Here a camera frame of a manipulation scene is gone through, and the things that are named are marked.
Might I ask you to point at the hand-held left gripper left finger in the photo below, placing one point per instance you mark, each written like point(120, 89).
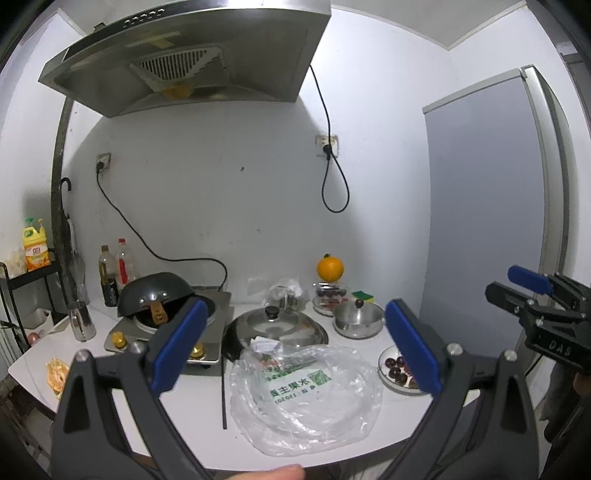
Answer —
point(180, 346)

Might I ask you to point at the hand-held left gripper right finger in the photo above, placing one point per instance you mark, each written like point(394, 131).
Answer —
point(413, 346)

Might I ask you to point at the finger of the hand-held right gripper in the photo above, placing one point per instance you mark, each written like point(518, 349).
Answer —
point(528, 278)
point(505, 297)

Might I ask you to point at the white round plate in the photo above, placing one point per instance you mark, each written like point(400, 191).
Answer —
point(385, 376)

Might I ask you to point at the clear printed plastic bag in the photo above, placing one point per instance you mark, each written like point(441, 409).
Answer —
point(300, 415)

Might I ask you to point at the person's left hand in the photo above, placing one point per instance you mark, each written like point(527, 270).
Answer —
point(268, 474)

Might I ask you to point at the steel gas stove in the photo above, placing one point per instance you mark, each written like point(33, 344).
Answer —
point(213, 333)

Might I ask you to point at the glass saucepan lid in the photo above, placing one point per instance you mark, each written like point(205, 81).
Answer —
point(367, 314)

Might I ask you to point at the dark cloth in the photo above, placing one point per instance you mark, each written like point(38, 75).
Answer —
point(558, 401)

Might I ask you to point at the thin black rod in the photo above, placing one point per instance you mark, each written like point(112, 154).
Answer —
point(224, 397)

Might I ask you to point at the green yellow sponge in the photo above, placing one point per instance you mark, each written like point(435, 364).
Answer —
point(362, 296)

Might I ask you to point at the grey blue fridge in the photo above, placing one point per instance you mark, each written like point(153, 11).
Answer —
point(480, 207)

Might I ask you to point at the clear bottle red label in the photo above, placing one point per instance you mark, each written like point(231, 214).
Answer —
point(125, 267)

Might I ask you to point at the dark oil bottle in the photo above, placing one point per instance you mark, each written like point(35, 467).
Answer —
point(109, 281)

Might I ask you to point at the pile of boxed cherries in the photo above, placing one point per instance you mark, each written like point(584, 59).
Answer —
point(330, 292)

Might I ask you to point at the steel mug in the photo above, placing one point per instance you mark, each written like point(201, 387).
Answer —
point(83, 323)

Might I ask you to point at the clear plastic container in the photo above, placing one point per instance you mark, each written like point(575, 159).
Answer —
point(318, 301)

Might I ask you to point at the large steel wok lid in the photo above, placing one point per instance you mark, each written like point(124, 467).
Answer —
point(286, 328)

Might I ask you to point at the whole orange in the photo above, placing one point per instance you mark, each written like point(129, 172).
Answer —
point(330, 267)

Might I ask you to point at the crumpled clear plastic wrap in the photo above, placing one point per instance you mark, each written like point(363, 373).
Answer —
point(277, 286)

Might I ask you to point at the small steel cup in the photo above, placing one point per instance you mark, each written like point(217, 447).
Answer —
point(291, 302)

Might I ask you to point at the tangerine peel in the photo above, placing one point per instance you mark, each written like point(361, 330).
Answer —
point(56, 374)

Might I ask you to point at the black umbrella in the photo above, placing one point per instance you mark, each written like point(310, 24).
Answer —
point(74, 265)

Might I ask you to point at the white plastic tub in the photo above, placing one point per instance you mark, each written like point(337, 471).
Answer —
point(37, 319)

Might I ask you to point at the yellow dish soap bottle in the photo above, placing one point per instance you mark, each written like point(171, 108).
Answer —
point(37, 251)

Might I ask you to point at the dark vertical pipe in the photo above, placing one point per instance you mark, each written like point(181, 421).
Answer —
point(57, 184)

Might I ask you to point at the steel range hood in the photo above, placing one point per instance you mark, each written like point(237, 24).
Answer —
point(184, 41)

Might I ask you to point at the white wall socket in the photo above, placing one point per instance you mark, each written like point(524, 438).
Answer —
point(105, 159)
point(319, 138)

